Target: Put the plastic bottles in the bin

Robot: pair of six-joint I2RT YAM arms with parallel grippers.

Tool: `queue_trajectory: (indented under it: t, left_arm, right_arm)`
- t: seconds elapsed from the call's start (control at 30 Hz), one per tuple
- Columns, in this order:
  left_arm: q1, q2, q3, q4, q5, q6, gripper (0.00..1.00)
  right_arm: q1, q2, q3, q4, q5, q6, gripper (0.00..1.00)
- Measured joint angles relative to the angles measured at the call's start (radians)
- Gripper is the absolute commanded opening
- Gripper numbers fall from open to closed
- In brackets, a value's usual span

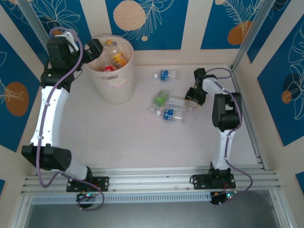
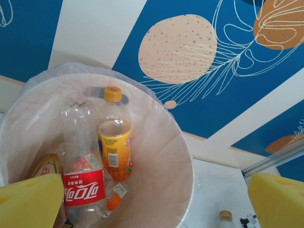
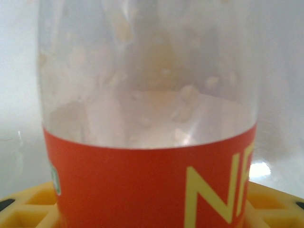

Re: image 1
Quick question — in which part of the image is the grey metal sheet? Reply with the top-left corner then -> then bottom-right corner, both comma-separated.
23,190 -> 292,228

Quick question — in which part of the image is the yellow label orange juice bottle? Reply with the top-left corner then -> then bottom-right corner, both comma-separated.
105,39 -> 128,68

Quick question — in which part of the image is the green label clear bottle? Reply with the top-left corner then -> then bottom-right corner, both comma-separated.
153,91 -> 170,107

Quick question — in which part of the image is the blue label water bottle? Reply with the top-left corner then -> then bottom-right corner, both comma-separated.
156,108 -> 187,124
153,69 -> 181,81

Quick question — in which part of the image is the aluminium frame post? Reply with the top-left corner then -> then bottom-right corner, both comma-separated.
232,0 -> 274,71
17,0 -> 68,75

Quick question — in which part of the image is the grey slotted cable duct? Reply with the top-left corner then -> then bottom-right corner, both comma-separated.
30,192 -> 213,205

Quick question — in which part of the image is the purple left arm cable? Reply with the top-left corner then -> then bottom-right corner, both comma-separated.
35,26 -> 105,211

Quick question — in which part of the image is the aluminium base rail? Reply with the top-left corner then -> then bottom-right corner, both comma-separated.
20,166 -> 283,197

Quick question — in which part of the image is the aluminium side rail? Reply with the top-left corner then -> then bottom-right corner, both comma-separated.
228,66 -> 267,171

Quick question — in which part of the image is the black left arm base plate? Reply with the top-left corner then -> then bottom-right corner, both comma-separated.
66,176 -> 110,192

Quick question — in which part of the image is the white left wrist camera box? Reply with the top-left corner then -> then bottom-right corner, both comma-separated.
62,31 -> 80,52

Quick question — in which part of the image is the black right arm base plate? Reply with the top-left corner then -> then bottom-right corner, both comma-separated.
191,174 -> 236,190

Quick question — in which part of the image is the clear square plastic bottle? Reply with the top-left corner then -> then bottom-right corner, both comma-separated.
165,96 -> 193,111

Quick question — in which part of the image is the beige plastic waste bin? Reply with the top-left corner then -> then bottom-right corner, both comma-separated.
82,35 -> 135,105

